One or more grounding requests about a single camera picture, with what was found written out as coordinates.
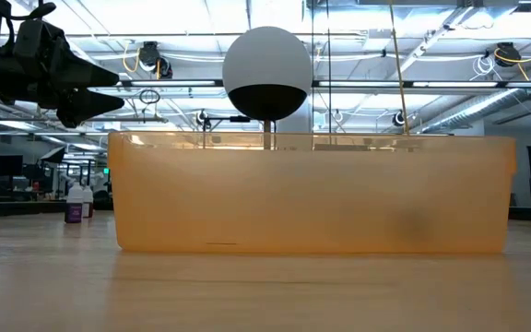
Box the small dropper bottle dark label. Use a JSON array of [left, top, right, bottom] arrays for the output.
[[82, 184, 95, 219]]

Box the orange translucent plastic bin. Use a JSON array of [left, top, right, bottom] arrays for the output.
[[107, 131, 518, 254]]

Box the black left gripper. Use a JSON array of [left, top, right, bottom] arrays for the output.
[[14, 18, 125, 129]]

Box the white globe lamp black base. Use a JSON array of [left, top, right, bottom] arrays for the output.
[[221, 26, 313, 151]]

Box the black hanging cable loop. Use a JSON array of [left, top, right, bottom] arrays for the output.
[[138, 88, 161, 105]]

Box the long ceiling light strip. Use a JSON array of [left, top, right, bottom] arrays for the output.
[[122, 78, 224, 89], [313, 80, 531, 89]]

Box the black computer monitor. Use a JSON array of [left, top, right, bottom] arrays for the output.
[[0, 155, 25, 177]]

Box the yellow power cable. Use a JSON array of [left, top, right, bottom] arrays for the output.
[[388, 0, 411, 136]]

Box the silver ventilation duct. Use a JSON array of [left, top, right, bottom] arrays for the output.
[[419, 87, 531, 135]]

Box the small dropper bottle purple label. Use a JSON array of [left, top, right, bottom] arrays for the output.
[[64, 182, 85, 225]]

